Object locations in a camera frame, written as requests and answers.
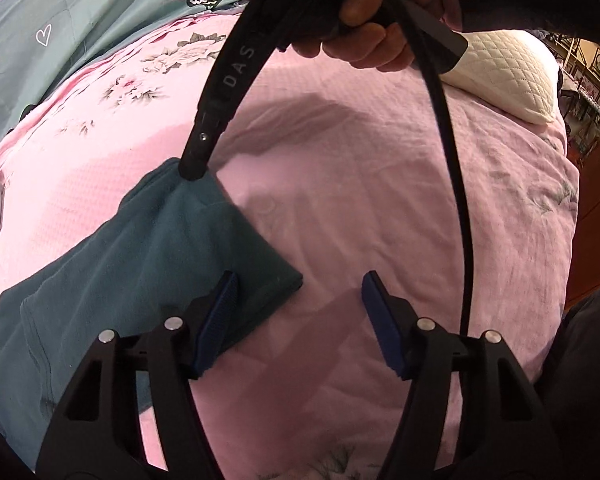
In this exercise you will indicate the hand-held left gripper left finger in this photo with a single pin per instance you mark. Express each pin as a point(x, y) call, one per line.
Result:
point(220, 315)

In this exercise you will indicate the person's leg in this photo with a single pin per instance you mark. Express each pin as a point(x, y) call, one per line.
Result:
point(590, 360)

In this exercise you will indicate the white quilted pillow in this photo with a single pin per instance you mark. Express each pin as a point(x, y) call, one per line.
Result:
point(510, 75)

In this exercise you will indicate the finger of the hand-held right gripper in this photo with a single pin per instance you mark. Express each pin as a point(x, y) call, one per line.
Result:
point(225, 90)

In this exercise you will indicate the person's right hand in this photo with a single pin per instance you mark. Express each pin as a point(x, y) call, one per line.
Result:
point(375, 45)

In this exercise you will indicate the pink floral bed sheet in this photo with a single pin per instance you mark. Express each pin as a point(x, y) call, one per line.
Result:
point(355, 185)

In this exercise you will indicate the teal printed blanket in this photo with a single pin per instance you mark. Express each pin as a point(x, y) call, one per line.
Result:
point(80, 25)

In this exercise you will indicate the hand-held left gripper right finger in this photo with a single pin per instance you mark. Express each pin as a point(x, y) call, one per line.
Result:
point(380, 320)

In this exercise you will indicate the teal long-sleeve shirt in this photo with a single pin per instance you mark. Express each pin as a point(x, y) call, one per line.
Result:
point(130, 270)

